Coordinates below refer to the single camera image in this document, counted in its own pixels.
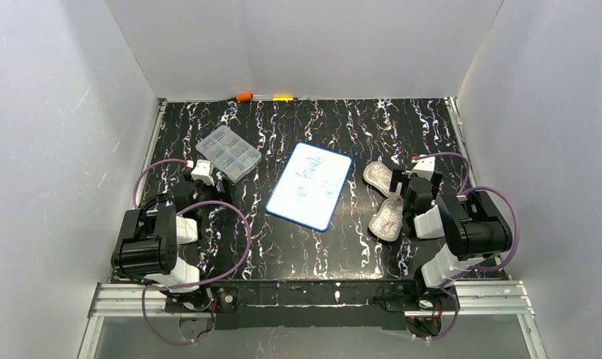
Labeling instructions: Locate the aluminium front rail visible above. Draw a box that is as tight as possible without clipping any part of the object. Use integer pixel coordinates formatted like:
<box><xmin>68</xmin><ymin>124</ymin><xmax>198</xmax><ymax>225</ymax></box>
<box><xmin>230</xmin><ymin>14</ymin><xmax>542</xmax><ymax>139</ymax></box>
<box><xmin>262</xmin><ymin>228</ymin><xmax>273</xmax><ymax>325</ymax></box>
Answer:
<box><xmin>89</xmin><ymin>280</ymin><xmax>535</xmax><ymax>317</ymax></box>

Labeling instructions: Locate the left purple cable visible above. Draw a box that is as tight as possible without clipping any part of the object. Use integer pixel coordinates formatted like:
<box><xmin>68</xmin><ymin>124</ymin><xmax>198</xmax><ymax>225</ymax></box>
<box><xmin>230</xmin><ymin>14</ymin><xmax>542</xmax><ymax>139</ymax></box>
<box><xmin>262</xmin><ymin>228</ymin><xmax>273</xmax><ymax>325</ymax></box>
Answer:
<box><xmin>132</xmin><ymin>158</ymin><xmax>253</xmax><ymax>346</ymax></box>

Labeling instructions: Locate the blue framed whiteboard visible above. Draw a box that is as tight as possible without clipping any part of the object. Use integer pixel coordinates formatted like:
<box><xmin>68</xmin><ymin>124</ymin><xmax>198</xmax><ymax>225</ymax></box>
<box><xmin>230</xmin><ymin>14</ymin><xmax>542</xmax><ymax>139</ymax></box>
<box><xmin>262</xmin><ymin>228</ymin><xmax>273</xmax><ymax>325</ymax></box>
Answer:
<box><xmin>265</xmin><ymin>142</ymin><xmax>353</xmax><ymax>232</ymax></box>

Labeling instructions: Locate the orange marker cap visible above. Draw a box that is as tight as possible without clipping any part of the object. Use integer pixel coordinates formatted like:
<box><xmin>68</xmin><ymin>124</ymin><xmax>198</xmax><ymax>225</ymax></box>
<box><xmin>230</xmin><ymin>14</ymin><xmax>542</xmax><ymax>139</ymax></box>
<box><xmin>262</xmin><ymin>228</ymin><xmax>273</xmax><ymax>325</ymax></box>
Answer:
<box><xmin>235</xmin><ymin>92</ymin><xmax>254</xmax><ymax>102</ymax></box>

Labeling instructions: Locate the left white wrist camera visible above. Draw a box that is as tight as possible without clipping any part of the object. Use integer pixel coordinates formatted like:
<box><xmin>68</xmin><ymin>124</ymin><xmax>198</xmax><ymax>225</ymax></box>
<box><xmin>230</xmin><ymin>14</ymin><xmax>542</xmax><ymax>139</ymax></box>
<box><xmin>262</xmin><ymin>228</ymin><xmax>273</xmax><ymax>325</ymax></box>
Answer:
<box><xmin>191</xmin><ymin>159</ymin><xmax>215</xmax><ymax>185</ymax></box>

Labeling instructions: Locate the clear plastic screw box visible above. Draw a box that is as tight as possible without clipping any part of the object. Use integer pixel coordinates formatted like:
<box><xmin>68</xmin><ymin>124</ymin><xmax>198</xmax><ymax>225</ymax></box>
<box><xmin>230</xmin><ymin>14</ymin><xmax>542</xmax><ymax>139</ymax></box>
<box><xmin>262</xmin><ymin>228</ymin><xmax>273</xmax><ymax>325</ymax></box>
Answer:
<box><xmin>195</xmin><ymin>125</ymin><xmax>262</xmax><ymax>184</ymax></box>

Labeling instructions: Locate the silver mesh scrubber pad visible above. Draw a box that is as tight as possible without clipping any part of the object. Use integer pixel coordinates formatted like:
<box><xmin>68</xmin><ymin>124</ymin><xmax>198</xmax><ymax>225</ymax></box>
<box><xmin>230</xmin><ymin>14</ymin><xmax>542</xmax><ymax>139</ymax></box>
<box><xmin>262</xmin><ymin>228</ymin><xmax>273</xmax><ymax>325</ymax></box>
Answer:
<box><xmin>363</xmin><ymin>162</ymin><xmax>399</xmax><ymax>197</ymax></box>

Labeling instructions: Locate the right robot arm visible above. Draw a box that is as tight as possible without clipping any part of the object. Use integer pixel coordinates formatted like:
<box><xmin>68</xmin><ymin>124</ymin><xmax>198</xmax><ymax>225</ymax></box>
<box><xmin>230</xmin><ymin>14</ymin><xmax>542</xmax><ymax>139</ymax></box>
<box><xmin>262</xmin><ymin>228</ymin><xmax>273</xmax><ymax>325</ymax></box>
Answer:
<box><xmin>389</xmin><ymin>168</ymin><xmax>516</xmax><ymax>291</ymax></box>

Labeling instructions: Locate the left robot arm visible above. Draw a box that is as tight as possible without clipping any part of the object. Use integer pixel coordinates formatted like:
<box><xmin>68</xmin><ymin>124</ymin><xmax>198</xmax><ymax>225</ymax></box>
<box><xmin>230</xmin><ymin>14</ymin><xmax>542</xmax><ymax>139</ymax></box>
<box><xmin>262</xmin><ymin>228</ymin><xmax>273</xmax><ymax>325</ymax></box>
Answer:
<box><xmin>111</xmin><ymin>175</ymin><xmax>233</xmax><ymax>293</ymax></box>

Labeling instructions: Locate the yellow marker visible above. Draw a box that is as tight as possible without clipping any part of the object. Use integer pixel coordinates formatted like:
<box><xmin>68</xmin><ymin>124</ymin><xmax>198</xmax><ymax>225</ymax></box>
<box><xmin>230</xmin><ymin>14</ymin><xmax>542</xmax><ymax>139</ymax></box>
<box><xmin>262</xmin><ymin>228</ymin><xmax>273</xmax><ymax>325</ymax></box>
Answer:
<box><xmin>272</xmin><ymin>96</ymin><xmax>295</xmax><ymax>102</ymax></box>

